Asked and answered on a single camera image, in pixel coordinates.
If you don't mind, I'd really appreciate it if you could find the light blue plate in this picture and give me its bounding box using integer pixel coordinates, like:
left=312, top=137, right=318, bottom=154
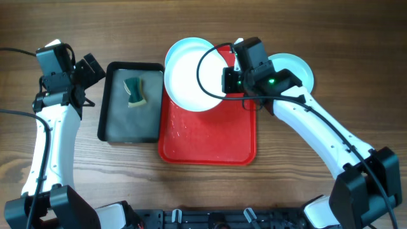
left=268, top=53, right=314, bottom=93
left=165, top=37, right=214, bottom=68

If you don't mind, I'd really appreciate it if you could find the black water tray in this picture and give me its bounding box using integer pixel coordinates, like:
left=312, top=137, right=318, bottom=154
left=97, top=62, right=164, bottom=143

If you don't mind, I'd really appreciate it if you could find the green yellow sponge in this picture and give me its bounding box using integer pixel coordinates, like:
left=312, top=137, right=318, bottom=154
left=123, top=77, right=147, bottom=108

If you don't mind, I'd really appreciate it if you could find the white round plate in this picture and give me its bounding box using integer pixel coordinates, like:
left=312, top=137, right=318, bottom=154
left=164, top=47, right=228, bottom=112

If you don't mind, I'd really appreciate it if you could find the red plastic tray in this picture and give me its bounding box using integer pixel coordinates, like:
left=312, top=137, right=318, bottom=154
left=157, top=44, right=258, bottom=167

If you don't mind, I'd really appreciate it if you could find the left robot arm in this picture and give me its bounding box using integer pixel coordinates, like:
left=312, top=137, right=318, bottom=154
left=4, top=49, right=137, bottom=228

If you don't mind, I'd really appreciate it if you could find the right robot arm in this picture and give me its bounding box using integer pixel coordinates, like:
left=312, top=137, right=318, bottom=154
left=222, top=37, right=402, bottom=228

